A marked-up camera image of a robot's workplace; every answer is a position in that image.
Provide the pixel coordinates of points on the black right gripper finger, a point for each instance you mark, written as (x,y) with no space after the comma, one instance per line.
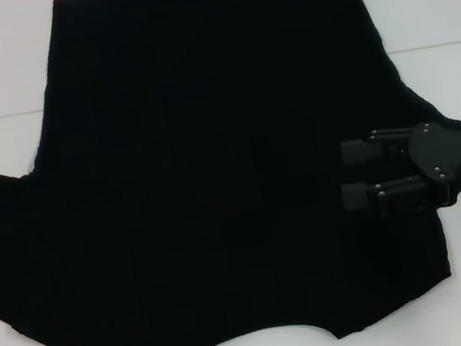
(361,195)
(361,153)

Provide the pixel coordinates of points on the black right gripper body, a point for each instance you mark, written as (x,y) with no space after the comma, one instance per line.
(452,160)

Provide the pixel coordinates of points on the black shirt with FREE print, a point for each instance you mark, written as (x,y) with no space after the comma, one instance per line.
(194,165)

